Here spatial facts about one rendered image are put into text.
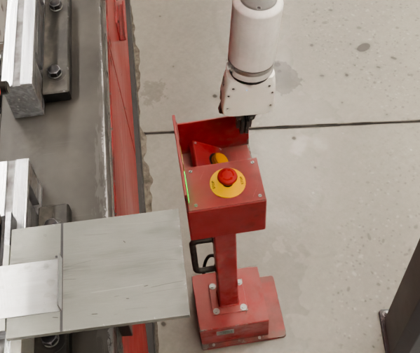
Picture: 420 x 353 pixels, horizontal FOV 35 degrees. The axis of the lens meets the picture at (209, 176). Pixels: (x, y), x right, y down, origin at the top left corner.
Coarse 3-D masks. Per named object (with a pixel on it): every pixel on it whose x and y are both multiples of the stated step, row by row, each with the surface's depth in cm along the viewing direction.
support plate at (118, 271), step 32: (64, 224) 105; (96, 224) 105; (128, 224) 104; (160, 224) 104; (32, 256) 102; (64, 256) 102; (96, 256) 102; (128, 256) 101; (160, 256) 101; (64, 288) 99; (96, 288) 99; (128, 288) 98; (160, 288) 98; (32, 320) 96; (64, 320) 96; (96, 320) 96; (128, 320) 96; (160, 320) 96
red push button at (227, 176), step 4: (224, 168) 133; (228, 168) 133; (220, 172) 132; (224, 172) 132; (228, 172) 132; (232, 172) 132; (220, 176) 132; (224, 176) 132; (228, 176) 132; (232, 176) 132; (236, 176) 132; (220, 180) 132; (224, 180) 131; (228, 180) 131; (232, 180) 131; (224, 184) 131; (228, 184) 131; (232, 184) 134
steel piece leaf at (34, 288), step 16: (0, 272) 101; (16, 272) 101; (32, 272) 100; (48, 272) 100; (0, 288) 99; (16, 288) 99; (32, 288) 99; (48, 288) 99; (0, 304) 98; (16, 304) 98; (32, 304) 98; (48, 304) 97
